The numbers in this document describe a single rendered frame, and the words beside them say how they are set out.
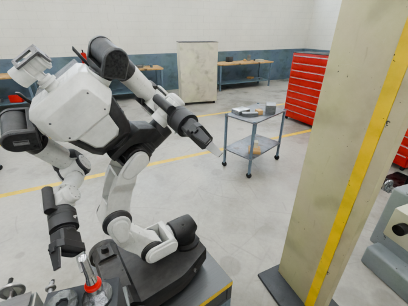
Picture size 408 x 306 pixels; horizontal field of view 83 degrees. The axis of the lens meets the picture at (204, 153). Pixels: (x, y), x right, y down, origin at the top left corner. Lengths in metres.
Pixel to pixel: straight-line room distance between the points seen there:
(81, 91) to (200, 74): 5.70
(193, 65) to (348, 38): 5.33
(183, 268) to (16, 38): 7.53
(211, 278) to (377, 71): 1.46
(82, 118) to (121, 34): 7.24
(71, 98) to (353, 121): 1.21
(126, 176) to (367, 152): 1.12
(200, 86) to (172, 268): 5.51
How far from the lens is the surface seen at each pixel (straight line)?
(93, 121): 0.93
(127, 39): 8.13
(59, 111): 0.92
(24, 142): 1.04
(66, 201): 0.96
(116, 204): 1.20
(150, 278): 1.55
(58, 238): 0.88
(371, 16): 1.31
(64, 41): 8.08
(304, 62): 5.39
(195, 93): 6.55
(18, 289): 1.75
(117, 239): 1.27
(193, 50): 6.39
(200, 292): 1.67
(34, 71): 0.95
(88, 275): 0.80
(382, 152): 1.29
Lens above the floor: 1.83
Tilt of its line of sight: 28 degrees down
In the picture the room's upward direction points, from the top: straight up
